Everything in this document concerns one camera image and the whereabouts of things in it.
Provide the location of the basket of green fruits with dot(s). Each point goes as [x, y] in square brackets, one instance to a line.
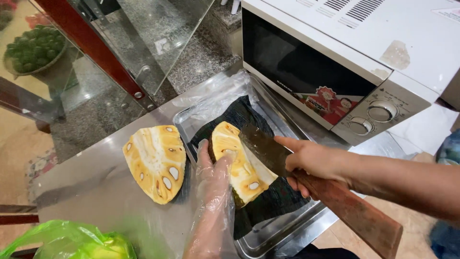
[34, 48]

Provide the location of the black cloth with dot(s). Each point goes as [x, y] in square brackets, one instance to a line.
[258, 180]

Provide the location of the green plastic bag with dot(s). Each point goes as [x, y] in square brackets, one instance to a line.
[68, 241]

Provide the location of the red and glass counter frame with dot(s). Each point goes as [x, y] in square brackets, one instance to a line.
[104, 54]

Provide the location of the wide jackfruit piece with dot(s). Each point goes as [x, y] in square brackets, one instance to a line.
[156, 163]

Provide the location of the narrow jackfruit piece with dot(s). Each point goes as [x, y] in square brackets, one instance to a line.
[240, 169]

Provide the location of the white microwave oven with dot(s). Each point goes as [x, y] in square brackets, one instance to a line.
[352, 61]

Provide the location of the metal tray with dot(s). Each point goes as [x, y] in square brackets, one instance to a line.
[258, 172]

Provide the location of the person's right hand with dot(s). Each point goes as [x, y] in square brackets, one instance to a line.
[316, 158]

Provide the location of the clear plastic bag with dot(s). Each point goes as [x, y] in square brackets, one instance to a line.
[215, 97]

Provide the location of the person's left hand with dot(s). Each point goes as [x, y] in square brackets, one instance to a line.
[212, 176]

